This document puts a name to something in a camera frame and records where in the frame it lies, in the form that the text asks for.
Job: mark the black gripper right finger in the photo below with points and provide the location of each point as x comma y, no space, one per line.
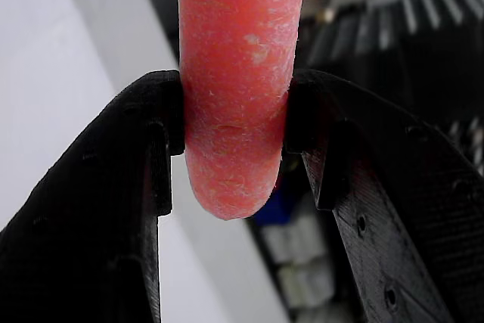
416,224

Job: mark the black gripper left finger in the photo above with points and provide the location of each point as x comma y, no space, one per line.
75,224

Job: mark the small orange snack piece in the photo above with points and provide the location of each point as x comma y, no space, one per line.
238,54

